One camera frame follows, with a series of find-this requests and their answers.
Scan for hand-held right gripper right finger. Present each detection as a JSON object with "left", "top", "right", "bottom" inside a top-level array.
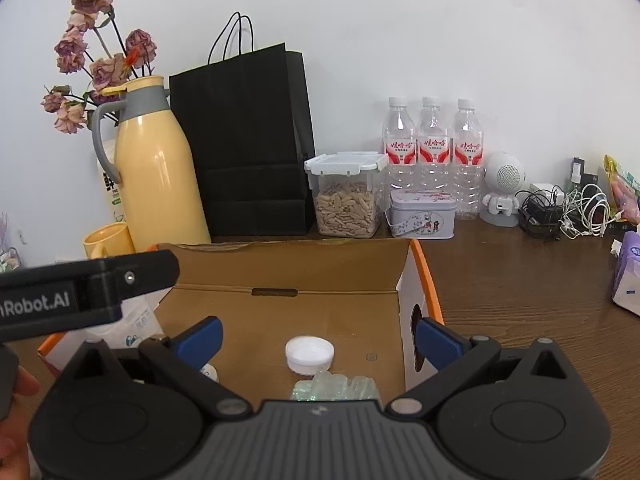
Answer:
[{"left": 389, "top": 316, "right": 568, "bottom": 417}]

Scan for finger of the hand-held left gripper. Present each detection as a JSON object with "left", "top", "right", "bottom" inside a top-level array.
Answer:
[{"left": 119, "top": 250, "right": 181, "bottom": 304}]

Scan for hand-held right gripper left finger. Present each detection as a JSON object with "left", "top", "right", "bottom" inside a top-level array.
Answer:
[{"left": 62, "top": 316, "right": 253, "bottom": 418}]

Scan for red cardboard box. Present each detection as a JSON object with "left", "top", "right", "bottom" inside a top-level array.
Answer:
[{"left": 37, "top": 238, "right": 446, "bottom": 403}]

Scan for person's left hand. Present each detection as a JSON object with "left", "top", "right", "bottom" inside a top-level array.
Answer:
[{"left": 0, "top": 365, "right": 42, "bottom": 463}]

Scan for yellow mug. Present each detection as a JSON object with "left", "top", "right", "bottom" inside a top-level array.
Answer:
[{"left": 82, "top": 222, "right": 136, "bottom": 261}]

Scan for white plastic packet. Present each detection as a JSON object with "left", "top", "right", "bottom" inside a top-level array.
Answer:
[{"left": 87, "top": 292, "right": 166, "bottom": 348}]

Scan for clear desk organizer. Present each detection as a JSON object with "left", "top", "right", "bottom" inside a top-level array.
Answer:
[{"left": 0, "top": 212, "right": 23, "bottom": 273}]

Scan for white milk carton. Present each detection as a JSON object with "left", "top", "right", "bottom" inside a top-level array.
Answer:
[{"left": 96, "top": 155, "right": 126, "bottom": 223}]

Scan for yellow thermos jug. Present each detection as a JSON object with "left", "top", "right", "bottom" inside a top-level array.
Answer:
[{"left": 91, "top": 76, "right": 212, "bottom": 253}]

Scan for white flat lid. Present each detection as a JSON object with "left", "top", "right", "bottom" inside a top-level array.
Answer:
[{"left": 285, "top": 336, "right": 335, "bottom": 375}]

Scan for clear plastic wrap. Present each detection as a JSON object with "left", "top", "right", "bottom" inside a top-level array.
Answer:
[{"left": 292, "top": 367, "right": 383, "bottom": 403}]

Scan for printed tin box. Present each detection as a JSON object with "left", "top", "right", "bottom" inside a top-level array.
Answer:
[{"left": 385, "top": 190, "right": 457, "bottom": 239}]

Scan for clear container of seeds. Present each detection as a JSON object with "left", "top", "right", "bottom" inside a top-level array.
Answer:
[{"left": 304, "top": 151, "right": 390, "bottom": 239}]

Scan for black paper bag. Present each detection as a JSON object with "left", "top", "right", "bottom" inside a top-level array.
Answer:
[{"left": 169, "top": 11, "right": 317, "bottom": 237}]

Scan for white robot speaker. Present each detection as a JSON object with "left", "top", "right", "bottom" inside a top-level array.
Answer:
[{"left": 480, "top": 151, "right": 528, "bottom": 227}]

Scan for clear water bottle red label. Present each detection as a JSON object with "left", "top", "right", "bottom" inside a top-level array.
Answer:
[
  {"left": 452, "top": 98, "right": 485, "bottom": 221},
  {"left": 382, "top": 96, "right": 419, "bottom": 196},
  {"left": 416, "top": 96, "right": 454, "bottom": 193}
]

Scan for purple tissue pack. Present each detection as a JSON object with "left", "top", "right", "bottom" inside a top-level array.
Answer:
[{"left": 610, "top": 230, "right": 640, "bottom": 317}]

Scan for dried pink flower bouquet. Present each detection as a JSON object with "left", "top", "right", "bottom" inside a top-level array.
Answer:
[{"left": 41, "top": 0, "right": 158, "bottom": 135}]

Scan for snack packets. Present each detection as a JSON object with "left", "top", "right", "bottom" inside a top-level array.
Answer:
[{"left": 602, "top": 155, "right": 640, "bottom": 226}]

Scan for white cable bundle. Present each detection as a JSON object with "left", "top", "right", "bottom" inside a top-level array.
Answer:
[{"left": 556, "top": 184, "right": 624, "bottom": 238}]

